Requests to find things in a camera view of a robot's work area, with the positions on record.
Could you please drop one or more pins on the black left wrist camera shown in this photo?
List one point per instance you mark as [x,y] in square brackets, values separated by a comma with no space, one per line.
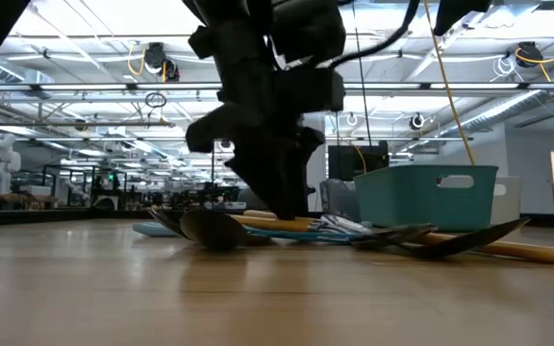
[310,91]

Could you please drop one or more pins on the grey translucent plastic bin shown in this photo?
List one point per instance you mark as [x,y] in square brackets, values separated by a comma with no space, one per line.
[339,199]

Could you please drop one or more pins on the white building column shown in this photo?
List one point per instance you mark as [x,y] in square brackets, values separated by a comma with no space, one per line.
[319,173]

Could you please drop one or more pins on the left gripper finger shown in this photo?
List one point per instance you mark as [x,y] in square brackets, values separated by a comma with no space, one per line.
[308,149]
[267,178]

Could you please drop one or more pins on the black monitor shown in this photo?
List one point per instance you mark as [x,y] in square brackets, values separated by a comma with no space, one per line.
[349,163]

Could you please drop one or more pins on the small black ceiling reel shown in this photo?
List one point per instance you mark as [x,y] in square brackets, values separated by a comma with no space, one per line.
[416,121]

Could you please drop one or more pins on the white humanoid robot figure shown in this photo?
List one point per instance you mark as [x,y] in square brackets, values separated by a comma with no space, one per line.
[0,161]

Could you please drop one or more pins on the teal plastic bin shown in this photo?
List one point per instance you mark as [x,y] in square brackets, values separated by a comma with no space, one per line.
[402,202]

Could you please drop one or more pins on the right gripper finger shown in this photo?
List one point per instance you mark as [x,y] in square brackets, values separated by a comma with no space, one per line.
[460,14]

